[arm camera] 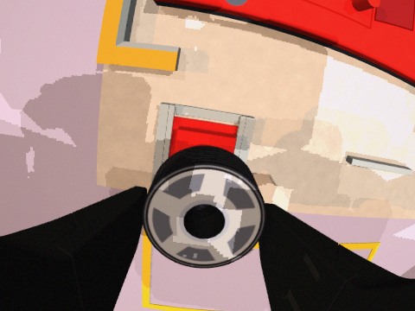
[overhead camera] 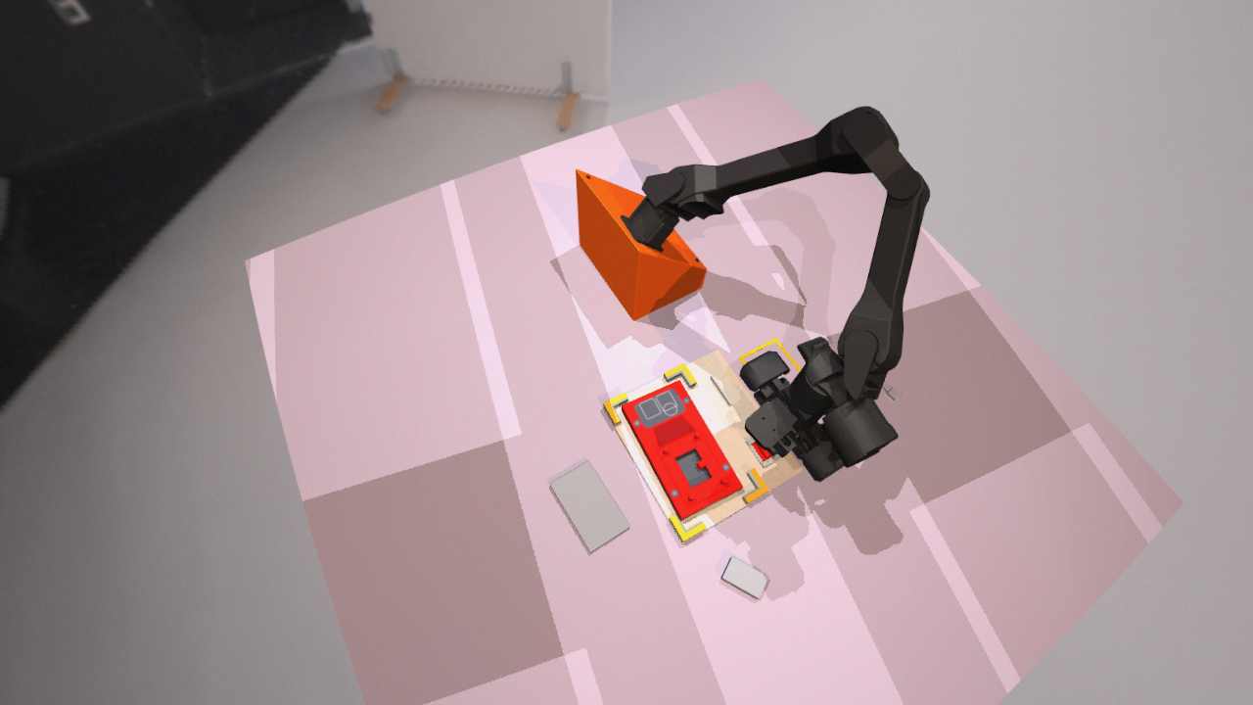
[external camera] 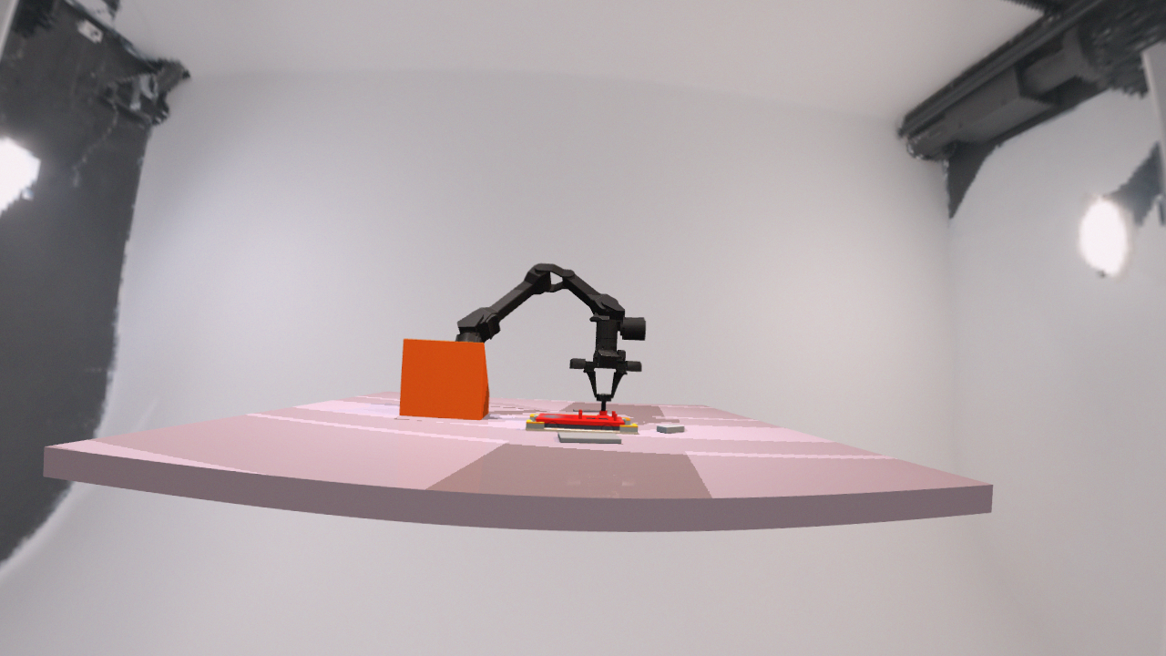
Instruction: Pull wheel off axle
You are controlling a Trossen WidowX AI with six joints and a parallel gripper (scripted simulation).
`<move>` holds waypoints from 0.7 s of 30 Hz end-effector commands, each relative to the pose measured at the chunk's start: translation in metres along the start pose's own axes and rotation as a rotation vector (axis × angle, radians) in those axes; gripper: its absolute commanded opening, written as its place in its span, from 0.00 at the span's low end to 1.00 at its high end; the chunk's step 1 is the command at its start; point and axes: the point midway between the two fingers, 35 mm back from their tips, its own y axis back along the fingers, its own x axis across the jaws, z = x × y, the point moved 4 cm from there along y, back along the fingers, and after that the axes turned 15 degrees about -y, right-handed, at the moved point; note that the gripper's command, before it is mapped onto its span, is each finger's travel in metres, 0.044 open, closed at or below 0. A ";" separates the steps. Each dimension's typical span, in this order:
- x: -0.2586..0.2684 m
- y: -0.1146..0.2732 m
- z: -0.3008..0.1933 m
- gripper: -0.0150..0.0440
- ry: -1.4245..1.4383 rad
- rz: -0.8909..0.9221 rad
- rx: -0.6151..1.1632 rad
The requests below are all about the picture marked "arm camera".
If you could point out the yellow rectangular outline on table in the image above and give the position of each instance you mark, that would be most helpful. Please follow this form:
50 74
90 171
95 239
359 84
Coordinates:
147 246

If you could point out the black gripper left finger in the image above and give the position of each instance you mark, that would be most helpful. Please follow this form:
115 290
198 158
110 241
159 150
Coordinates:
74 263

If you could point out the black wheel with grey spoked rim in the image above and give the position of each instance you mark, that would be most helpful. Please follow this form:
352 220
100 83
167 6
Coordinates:
210 176

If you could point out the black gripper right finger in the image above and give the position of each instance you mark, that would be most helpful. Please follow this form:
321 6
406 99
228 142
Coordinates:
305 270

